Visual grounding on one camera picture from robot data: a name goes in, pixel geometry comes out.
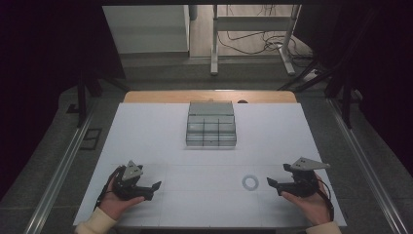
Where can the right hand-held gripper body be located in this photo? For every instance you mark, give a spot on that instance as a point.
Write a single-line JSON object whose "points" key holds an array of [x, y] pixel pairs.
{"points": [[303, 180]]}

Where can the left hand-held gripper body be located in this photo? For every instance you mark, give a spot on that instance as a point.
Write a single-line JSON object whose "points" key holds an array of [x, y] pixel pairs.
{"points": [[130, 182]]}

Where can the clear acrylic drawer organizer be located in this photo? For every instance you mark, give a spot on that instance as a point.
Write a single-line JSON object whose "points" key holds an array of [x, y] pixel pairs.
{"points": [[211, 126]]}

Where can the person's left hand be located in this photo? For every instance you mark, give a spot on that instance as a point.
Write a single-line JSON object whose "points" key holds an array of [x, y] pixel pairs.
{"points": [[116, 203]]}

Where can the person's right hand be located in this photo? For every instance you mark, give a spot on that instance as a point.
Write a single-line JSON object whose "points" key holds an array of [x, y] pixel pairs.
{"points": [[310, 206]]}

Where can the white table mat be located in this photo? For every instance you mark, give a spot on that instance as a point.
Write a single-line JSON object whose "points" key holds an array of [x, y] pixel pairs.
{"points": [[207, 156]]}

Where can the wooden table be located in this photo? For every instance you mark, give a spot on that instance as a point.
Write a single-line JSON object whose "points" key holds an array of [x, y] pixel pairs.
{"points": [[181, 96]]}

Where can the black tripod stand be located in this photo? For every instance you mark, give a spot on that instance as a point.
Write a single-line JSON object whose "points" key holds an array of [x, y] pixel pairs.
{"points": [[337, 81], [86, 87]]}

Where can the white cabinet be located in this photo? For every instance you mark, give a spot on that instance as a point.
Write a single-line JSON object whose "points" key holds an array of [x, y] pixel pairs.
{"points": [[146, 27]]}

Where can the white metal stand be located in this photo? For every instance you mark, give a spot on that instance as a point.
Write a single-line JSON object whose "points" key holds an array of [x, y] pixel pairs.
{"points": [[250, 24]]}

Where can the metal floor rail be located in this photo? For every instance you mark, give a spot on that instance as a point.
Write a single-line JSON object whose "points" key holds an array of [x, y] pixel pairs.
{"points": [[363, 162], [56, 177]]}

